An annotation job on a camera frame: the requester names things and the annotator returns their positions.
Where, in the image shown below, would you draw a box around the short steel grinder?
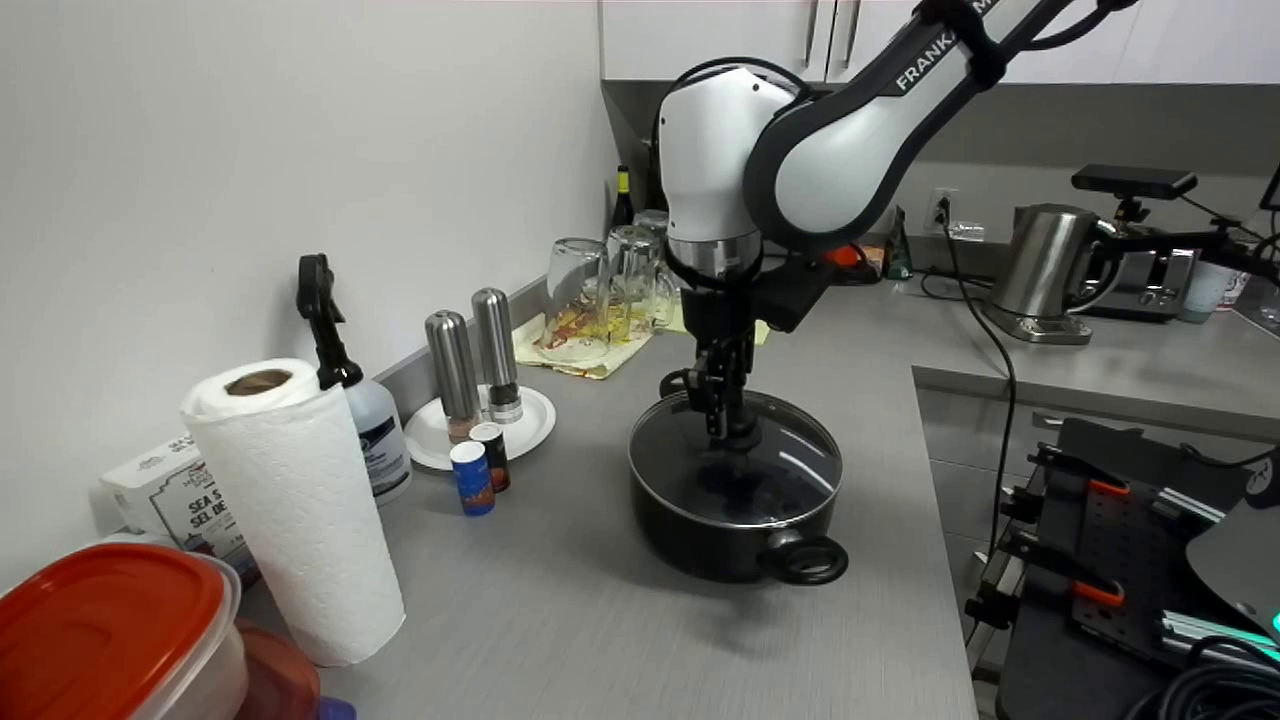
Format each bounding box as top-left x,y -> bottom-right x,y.
419,309 -> 484,444

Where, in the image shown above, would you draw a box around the black cooking pot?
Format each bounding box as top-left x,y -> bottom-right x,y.
623,363 -> 850,588

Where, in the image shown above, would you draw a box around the tall steel grinder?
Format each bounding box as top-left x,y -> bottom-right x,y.
468,283 -> 529,429

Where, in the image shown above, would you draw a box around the spray bottle with black trigger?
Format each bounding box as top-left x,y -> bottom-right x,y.
291,254 -> 414,504

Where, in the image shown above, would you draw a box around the small red plastic container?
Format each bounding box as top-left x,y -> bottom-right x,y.
233,625 -> 323,720

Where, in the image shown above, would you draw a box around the patterned yellow dish towel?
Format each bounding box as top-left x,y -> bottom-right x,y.
508,294 -> 690,389

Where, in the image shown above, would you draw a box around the black power cable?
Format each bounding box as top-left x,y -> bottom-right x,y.
931,195 -> 1023,564

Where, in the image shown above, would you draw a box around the clear drinking glass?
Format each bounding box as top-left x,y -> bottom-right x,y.
630,205 -> 673,271
545,234 -> 614,319
603,225 -> 673,309

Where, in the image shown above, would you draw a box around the stainless steel kettle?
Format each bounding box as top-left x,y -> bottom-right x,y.
987,201 -> 1127,348

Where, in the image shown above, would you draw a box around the blue cap spice bottle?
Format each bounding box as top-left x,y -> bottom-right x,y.
446,442 -> 501,521

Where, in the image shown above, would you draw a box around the white round plate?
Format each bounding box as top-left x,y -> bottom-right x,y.
401,386 -> 558,475

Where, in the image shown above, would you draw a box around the coiled dark cables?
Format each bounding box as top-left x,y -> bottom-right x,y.
1115,638 -> 1280,720

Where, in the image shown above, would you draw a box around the white cardboard box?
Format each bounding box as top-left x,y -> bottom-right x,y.
88,436 -> 263,594

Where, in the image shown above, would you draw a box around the dark glass bottle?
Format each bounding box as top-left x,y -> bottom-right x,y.
608,159 -> 639,239

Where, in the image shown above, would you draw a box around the white mug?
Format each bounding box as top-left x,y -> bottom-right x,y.
1174,257 -> 1253,324

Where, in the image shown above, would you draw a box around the grey round disc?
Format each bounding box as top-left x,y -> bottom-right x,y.
1179,496 -> 1280,638

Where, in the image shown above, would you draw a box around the white wall cabinet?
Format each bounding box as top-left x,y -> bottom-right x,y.
594,0 -> 1280,87

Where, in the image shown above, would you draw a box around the black rack with orange clamps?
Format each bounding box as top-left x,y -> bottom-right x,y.
959,414 -> 1280,720

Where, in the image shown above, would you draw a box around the black camera on stand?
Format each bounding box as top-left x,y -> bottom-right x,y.
1068,159 -> 1199,230

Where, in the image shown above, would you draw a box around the plastic container with red lid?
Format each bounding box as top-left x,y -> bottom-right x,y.
0,536 -> 250,720

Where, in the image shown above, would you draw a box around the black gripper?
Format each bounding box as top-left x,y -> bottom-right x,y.
680,267 -> 762,452

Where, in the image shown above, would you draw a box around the white paper towel roll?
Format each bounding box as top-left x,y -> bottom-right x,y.
175,358 -> 407,672

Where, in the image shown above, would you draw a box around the green bottle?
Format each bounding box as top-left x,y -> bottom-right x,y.
889,212 -> 918,283

